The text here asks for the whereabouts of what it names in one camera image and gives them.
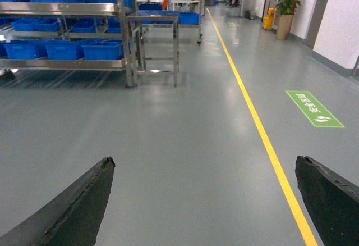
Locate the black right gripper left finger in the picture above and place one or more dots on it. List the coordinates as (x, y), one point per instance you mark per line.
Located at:
(73, 217)

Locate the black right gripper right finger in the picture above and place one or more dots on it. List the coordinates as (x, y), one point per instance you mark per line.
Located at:
(331, 201)

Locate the empty blue bin bottom shelf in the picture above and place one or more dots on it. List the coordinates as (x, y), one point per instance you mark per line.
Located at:
(65, 50)

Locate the blue bin with red bags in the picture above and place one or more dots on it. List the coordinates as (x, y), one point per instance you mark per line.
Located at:
(110, 50)

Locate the stainless steel shelf rack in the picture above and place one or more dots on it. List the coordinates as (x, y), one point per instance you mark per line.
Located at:
(28, 25)

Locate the yellow mop bucket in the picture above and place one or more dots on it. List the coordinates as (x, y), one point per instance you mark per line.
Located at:
(269, 19)

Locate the green potted plant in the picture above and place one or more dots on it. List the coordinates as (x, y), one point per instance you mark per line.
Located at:
(285, 10)

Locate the stainless steel side table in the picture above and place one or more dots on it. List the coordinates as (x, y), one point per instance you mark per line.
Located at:
(155, 35)

